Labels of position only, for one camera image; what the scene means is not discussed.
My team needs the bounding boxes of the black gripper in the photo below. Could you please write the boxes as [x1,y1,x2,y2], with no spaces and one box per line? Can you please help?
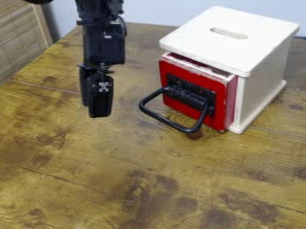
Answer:
[78,17,128,118]

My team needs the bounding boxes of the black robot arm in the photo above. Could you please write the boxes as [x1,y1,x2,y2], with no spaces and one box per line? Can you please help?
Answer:
[75,0,128,118]

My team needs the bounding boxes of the red drawer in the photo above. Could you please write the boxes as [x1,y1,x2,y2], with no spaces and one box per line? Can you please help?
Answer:
[160,53,238,131]

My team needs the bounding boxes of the white wooden box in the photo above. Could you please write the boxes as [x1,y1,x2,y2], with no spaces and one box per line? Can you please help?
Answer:
[160,6,300,134]

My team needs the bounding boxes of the black metal drawer handle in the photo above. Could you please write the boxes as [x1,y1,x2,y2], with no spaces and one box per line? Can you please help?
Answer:
[140,85,216,133]

